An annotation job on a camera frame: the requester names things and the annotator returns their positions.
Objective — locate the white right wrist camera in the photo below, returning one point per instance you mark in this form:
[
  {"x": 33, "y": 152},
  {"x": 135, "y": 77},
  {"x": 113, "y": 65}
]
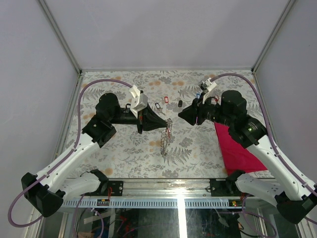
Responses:
[{"x": 207, "y": 86}]

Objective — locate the left aluminium frame post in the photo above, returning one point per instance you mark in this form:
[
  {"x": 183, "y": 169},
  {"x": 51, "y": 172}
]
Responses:
[{"x": 58, "y": 33}]

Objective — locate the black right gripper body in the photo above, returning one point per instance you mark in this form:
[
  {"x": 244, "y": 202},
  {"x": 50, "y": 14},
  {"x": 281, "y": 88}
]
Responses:
[{"x": 213, "y": 112}]

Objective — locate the black key tag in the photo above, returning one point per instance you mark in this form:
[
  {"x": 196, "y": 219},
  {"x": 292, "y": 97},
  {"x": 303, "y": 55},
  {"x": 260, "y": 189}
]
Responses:
[{"x": 158, "y": 108}]

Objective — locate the floral table mat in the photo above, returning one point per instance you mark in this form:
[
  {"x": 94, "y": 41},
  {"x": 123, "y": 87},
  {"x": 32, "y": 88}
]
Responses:
[{"x": 193, "y": 152}]

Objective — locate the red cloth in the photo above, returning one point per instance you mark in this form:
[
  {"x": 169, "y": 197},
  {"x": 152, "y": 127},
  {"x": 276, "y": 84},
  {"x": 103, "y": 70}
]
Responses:
[{"x": 235, "y": 157}]

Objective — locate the aluminium mounting rail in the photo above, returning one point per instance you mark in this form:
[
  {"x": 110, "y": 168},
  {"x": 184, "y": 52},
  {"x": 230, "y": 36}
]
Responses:
[{"x": 228, "y": 187}]

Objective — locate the black car key fob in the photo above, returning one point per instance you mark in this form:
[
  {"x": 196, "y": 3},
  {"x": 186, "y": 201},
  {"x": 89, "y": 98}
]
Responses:
[{"x": 180, "y": 103}]

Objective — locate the aluminium frame post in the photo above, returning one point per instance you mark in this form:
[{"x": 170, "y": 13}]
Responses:
[
  {"x": 278, "y": 25},
  {"x": 58, "y": 33}
]

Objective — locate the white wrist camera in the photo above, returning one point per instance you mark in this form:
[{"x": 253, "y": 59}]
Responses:
[
  {"x": 207, "y": 86},
  {"x": 139, "y": 100}
]

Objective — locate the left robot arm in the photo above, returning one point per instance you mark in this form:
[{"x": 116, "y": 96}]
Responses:
[{"x": 51, "y": 187}]

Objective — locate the right aluminium frame post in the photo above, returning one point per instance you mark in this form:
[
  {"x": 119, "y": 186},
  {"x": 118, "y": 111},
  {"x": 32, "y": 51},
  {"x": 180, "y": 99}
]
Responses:
[{"x": 278, "y": 25}]

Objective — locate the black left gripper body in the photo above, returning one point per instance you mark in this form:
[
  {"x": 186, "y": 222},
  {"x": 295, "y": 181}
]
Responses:
[{"x": 125, "y": 117}]

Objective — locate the grey slotted cable duct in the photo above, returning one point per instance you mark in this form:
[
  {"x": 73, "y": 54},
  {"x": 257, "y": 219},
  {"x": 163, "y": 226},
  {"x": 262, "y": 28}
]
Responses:
[{"x": 149, "y": 203}]

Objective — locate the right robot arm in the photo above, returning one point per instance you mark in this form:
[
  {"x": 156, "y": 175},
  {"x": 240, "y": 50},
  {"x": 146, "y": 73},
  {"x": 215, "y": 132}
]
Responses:
[{"x": 252, "y": 135}]

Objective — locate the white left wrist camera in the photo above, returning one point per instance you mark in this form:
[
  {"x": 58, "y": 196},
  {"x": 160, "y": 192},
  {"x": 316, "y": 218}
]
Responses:
[{"x": 139, "y": 100}]

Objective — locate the large silver keyring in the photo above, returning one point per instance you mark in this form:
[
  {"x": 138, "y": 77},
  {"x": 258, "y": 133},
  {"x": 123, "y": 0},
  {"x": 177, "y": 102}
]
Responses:
[{"x": 165, "y": 138}]

